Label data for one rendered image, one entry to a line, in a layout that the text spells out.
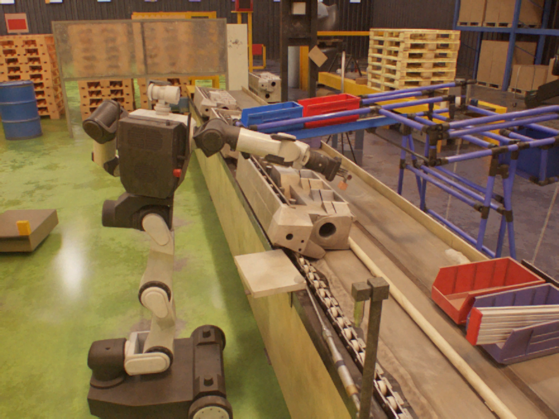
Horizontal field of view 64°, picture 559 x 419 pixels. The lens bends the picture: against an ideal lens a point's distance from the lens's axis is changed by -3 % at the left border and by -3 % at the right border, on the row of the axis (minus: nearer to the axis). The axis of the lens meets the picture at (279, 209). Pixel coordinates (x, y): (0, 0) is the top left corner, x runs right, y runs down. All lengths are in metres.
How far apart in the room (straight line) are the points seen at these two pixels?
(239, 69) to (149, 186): 6.35
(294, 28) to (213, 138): 7.13
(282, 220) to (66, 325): 1.74
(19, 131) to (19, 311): 5.30
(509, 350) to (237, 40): 7.02
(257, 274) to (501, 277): 0.96
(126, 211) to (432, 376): 1.27
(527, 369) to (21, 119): 7.82
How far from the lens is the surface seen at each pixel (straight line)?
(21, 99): 8.35
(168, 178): 1.74
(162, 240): 1.94
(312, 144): 3.79
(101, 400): 2.35
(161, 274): 2.06
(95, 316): 3.20
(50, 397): 2.71
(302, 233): 1.95
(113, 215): 1.95
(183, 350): 2.51
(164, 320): 2.15
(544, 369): 1.69
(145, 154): 1.72
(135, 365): 2.29
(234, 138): 1.78
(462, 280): 1.89
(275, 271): 1.88
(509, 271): 1.99
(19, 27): 10.97
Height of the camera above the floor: 1.74
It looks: 23 degrees down
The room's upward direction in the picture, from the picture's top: straight up
